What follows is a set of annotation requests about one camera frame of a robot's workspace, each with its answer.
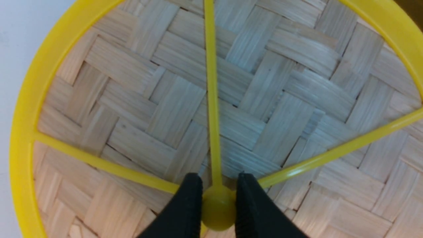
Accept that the yellow woven steamer lid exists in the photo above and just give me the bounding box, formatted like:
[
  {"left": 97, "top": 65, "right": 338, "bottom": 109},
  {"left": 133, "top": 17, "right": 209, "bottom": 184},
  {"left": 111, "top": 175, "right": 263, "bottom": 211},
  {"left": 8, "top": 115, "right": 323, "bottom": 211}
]
[{"left": 10, "top": 0, "right": 422, "bottom": 238}]

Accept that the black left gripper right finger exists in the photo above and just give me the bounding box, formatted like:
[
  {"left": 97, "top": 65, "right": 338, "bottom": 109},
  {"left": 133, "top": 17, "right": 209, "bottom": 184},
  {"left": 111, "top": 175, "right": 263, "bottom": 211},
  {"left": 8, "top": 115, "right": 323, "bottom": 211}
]
[{"left": 235, "top": 172, "right": 308, "bottom": 238}]

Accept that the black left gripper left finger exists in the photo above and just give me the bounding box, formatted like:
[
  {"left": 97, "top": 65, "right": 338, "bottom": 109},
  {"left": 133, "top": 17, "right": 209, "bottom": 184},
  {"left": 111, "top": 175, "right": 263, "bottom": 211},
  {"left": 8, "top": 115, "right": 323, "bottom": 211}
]
[{"left": 138, "top": 173, "right": 203, "bottom": 238}]

